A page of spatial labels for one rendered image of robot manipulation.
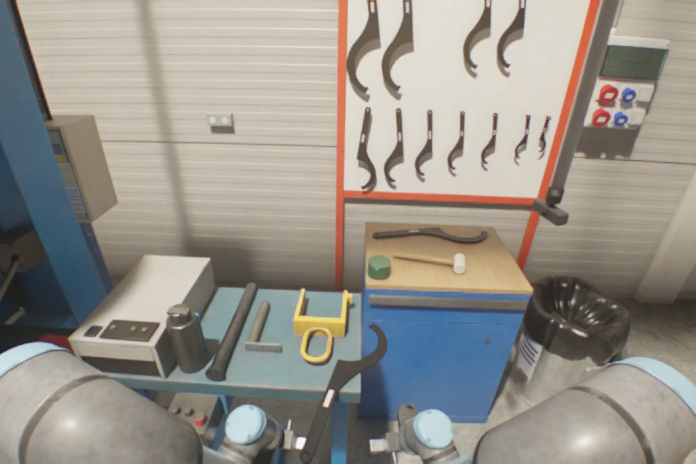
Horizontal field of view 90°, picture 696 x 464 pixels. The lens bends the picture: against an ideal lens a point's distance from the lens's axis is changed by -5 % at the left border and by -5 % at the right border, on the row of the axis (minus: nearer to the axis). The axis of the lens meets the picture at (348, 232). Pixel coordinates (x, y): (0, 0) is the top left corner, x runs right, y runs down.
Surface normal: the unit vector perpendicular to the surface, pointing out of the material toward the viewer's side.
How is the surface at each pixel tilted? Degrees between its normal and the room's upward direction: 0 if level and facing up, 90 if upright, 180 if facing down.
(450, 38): 90
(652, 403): 15
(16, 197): 90
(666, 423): 35
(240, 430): 19
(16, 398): 25
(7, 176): 90
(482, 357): 90
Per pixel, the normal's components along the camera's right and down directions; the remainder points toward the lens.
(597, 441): -0.26, -0.57
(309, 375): 0.03, -0.87
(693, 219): -0.04, 0.48
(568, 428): -0.45, -0.73
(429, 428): 0.15, -0.67
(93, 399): 0.37, -0.84
